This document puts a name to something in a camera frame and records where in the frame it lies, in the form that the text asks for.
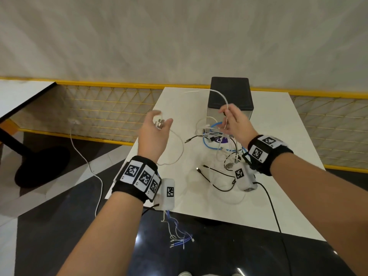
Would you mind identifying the person's left hand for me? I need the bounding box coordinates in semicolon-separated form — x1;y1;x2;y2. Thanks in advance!
137;109;174;164

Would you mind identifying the person's right hand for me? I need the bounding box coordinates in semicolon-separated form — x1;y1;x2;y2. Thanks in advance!
218;103;260;148

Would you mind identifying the bundle of cables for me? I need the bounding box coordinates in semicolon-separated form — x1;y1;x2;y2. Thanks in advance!
154;117;196;250

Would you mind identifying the black-topped grey drawer box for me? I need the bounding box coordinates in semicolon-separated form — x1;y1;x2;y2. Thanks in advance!
206;77;254;133

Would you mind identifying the pile of cables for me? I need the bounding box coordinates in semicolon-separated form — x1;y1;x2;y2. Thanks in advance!
184;116;251;205

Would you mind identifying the person's left forearm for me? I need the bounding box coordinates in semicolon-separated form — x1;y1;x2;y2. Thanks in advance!
56;192;144;276

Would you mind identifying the person's right forearm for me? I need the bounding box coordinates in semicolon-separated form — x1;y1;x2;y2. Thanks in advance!
269;153;368;276

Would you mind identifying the black wristband with markers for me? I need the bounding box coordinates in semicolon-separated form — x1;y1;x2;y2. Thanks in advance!
111;155;161;203
243;135;294;176

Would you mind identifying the yellow mesh fence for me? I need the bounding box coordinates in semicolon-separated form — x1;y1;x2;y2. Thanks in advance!
0;76;368;174

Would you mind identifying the white side table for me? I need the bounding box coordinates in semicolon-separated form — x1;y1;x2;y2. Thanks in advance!
0;80;57;123

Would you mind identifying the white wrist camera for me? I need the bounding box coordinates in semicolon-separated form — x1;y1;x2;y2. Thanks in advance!
155;178;176;212
232;163;257;192

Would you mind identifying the long white power cord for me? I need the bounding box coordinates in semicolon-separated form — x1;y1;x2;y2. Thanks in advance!
69;120;104;218

